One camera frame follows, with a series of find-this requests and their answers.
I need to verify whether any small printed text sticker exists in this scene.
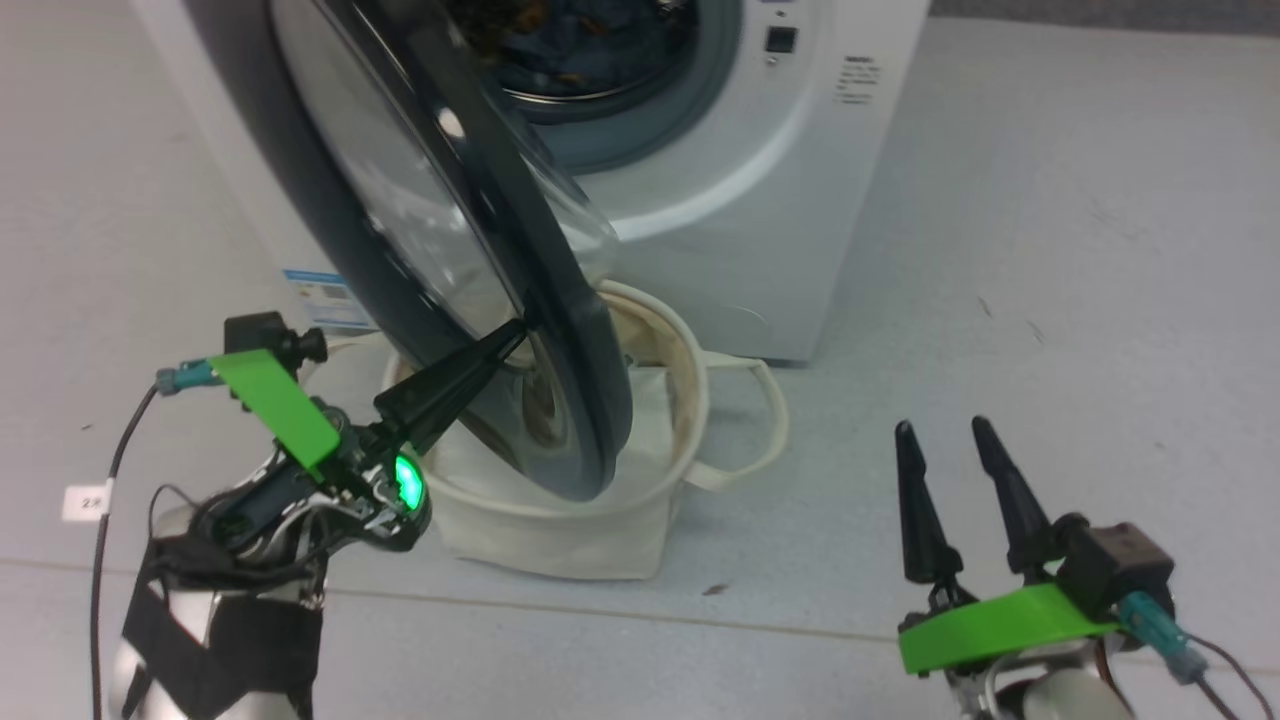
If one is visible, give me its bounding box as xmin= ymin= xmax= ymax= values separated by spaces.
xmin=835 ymin=55 xmax=882 ymax=107

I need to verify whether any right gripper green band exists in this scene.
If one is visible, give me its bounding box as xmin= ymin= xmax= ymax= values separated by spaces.
xmin=894 ymin=415 xmax=1123 ymax=720

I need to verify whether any blue energy label sticker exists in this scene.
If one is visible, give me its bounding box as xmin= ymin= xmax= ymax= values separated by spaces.
xmin=282 ymin=268 xmax=377 ymax=334

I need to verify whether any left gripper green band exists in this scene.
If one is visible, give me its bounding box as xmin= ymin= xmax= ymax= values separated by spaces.
xmin=200 ymin=321 xmax=529 ymax=557

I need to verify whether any cream fabric laundry basket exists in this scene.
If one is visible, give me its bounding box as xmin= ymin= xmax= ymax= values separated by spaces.
xmin=380 ymin=279 xmax=791 ymax=582

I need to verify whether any left camera cable teal plug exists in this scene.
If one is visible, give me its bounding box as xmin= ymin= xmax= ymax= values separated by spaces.
xmin=88 ymin=358 xmax=227 ymax=720

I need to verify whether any blue bear print garment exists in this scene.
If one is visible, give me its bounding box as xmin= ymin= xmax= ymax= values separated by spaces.
xmin=500 ymin=0 xmax=703 ymax=97

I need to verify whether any camera cable teal plug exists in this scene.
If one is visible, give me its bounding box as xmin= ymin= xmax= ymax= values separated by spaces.
xmin=88 ymin=358 xmax=227 ymax=720
xmin=1118 ymin=591 xmax=1277 ymax=720

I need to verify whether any white cable label tag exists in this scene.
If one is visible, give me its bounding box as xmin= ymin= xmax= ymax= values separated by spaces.
xmin=61 ymin=481 xmax=117 ymax=522

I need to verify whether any right camera cable teal plug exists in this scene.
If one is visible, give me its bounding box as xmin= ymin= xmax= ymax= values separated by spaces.
xmin=1118 ymin=591 xmax=1277 ymax=720

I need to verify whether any white front-load washing machine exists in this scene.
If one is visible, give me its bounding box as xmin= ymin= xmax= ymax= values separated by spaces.
xmin=130 ymin=0 xmax=933 ymax=364

